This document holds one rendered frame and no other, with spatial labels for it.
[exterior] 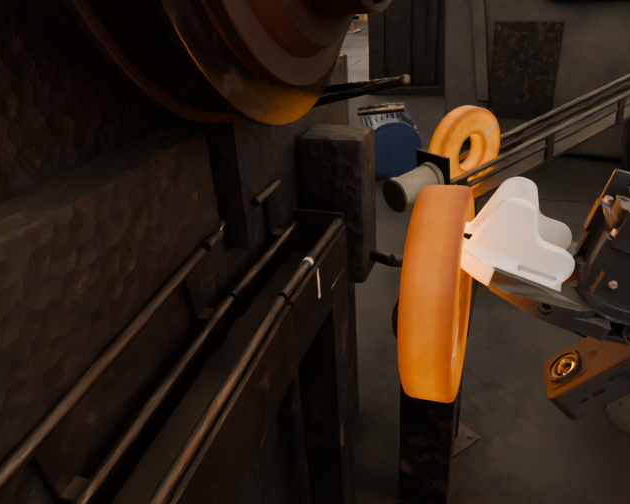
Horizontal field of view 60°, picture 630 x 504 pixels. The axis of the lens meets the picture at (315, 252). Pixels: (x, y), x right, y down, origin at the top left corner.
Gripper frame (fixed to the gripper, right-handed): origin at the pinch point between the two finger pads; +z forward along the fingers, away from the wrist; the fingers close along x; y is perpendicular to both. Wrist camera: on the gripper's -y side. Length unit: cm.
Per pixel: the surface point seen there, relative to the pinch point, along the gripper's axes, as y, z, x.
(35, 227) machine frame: -4.4, 26.3, 9.0
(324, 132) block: -10.3, 20.5, -39.1
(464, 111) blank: -8, 3, -61
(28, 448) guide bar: -17.0, 21.6, 16.4
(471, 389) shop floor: -82, -22, -80
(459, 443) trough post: -81, -21, -60
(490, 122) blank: -10, -2, -66
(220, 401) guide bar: -18.5, 12.6, 5.1
